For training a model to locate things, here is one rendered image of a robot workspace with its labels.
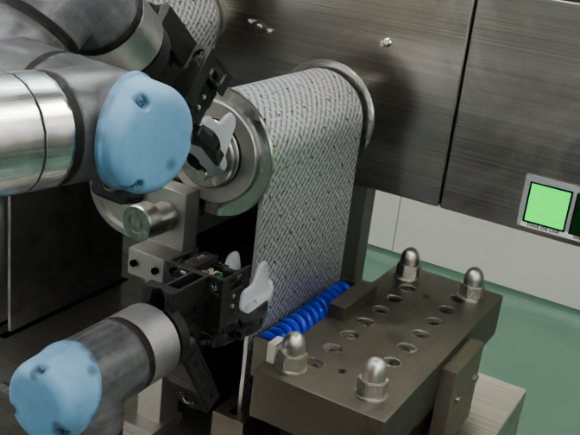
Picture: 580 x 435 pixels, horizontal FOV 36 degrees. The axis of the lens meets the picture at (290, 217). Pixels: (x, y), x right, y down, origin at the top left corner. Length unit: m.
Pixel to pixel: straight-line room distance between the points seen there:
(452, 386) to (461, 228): 2.75
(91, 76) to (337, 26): 0.71
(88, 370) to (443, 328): 0.53
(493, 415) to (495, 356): 2.14
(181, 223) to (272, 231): 0.10
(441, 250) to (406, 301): 2.67
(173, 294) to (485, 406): 0.56
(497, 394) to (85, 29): 0.82
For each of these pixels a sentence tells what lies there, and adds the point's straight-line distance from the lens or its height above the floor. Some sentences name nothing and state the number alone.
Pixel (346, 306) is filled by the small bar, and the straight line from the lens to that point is 1.12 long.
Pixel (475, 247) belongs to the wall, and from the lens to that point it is 3.82.
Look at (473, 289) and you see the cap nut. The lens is 1.24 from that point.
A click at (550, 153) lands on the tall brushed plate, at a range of 1.18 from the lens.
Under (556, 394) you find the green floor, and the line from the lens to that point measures 3.24.
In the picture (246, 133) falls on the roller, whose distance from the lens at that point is 0.95.
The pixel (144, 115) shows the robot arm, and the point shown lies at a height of 1.39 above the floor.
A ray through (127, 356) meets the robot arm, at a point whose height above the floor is 1.13.
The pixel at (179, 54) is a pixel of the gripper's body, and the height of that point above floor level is 1.38.
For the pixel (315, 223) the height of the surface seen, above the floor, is 1.14.
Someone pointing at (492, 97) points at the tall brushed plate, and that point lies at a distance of 1.19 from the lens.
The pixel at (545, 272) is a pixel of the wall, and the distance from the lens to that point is 3.76.
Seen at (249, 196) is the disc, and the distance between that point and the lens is 0.98.
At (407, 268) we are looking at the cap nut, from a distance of 1.26.
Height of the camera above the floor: 1.54
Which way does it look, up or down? 21 degrees down
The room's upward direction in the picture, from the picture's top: 7 degrees clockwise
